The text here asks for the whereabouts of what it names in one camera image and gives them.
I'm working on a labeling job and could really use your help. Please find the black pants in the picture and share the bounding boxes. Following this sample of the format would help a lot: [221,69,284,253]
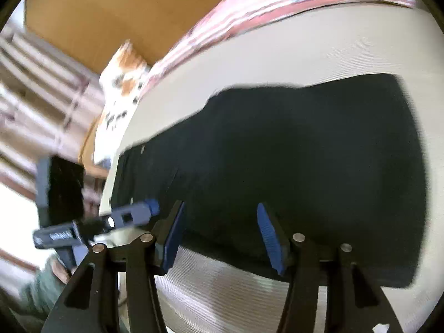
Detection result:
[110,74,427,288]

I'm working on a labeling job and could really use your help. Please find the green sleeved left forearm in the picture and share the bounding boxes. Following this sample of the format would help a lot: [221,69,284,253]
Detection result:
[12,255,66,321]

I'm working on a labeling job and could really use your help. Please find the left hand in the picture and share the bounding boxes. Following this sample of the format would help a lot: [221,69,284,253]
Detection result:
[50,256,72,285]

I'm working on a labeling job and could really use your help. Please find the wicker chair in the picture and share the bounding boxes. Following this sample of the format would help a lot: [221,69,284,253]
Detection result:
[78,118,109,179]

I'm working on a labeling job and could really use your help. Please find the beige textured bed mattress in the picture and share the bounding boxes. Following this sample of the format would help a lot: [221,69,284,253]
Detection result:
[102,4,443,332]

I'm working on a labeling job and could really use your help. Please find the beige striped curtain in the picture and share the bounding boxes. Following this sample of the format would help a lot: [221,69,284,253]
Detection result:
[1,23,105,200]

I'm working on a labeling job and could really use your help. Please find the white floral pillow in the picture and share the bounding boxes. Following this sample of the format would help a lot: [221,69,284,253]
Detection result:
[93,40,150,170]

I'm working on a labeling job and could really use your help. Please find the wooden headboard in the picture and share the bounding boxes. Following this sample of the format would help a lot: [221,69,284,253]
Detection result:
[26,0,221,73]

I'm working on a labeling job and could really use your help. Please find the pink striped long pillow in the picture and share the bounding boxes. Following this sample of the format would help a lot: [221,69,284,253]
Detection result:
[142,0,417,92]

